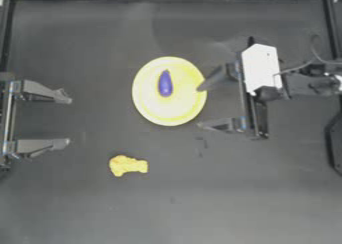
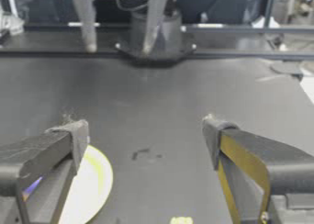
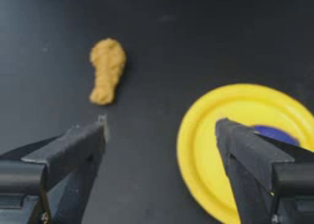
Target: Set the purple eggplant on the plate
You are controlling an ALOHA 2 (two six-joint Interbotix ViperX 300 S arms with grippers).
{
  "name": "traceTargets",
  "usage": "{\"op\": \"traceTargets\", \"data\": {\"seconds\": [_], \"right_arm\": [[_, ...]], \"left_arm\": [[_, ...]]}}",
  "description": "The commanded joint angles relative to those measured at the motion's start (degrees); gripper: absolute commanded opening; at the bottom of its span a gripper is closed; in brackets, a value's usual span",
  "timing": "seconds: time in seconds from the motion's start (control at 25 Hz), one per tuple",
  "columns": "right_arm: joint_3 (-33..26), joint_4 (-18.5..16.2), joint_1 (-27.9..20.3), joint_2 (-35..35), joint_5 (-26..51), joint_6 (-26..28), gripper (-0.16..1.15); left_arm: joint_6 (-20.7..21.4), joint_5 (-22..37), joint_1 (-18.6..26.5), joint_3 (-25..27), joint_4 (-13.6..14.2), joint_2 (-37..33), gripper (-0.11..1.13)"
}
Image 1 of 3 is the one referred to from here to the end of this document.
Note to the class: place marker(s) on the purple toy eggplant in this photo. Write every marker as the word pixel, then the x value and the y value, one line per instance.
pixel 165 83

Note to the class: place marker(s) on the yellow plate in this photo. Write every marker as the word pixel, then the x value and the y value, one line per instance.
pixel 178 108

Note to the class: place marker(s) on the toy fried chicken piece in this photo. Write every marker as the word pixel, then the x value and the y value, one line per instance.
pixel 128 165

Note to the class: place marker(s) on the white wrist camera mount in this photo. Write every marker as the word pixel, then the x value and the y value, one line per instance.
pixel 261 68

